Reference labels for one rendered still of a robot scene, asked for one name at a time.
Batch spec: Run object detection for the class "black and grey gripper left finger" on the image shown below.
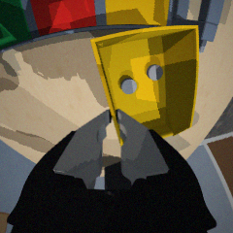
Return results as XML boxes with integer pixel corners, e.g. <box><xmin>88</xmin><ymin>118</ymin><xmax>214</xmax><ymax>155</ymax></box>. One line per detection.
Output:
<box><xmin>7</xmin><ymin>109</ymin><xmax>112</xmax><ymax>225</ymax></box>

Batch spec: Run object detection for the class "grey steel disc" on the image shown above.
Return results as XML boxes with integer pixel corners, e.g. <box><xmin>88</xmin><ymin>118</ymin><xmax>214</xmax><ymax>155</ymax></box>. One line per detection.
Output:
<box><xmin>120</xmin><ymin>78</ymin><xmax>137</xmax><ymax>94</ymax></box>

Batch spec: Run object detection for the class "grey metal disc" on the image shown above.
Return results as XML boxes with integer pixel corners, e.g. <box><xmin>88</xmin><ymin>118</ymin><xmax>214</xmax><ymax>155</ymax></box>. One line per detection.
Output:
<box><xmin>147</xmin><ymin>64</ymin><xmax>163</xmax><ymax>81</ymax></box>

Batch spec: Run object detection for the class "yellow bin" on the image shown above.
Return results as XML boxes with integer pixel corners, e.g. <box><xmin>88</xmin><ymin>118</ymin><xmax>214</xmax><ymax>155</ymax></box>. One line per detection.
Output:
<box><xmin>90</xmin><ymin>25</ymin><xmax>199</xmax><ymax>146</ymax></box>

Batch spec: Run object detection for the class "grey metal shelf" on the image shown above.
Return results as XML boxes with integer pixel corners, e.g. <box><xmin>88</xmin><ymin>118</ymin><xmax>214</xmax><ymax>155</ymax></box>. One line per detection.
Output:
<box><xmin>0</xmin><ymin>0</ymin><xmax>224</xmax><ymax>53</ymax></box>

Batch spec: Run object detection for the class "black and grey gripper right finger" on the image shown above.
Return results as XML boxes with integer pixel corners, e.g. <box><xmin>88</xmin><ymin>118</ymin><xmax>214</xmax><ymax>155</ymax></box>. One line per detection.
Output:
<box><xmin>116</xmin><ymin>109</ymin><xmax>216</xmax><ymax>231</ymax></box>

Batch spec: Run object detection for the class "green bin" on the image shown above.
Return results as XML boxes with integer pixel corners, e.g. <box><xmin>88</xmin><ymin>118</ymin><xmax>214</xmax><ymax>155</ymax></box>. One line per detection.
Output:
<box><xmin>0</xmin><ymin>0</ymin><xmax>29</xmax><ymax>46</ymax></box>

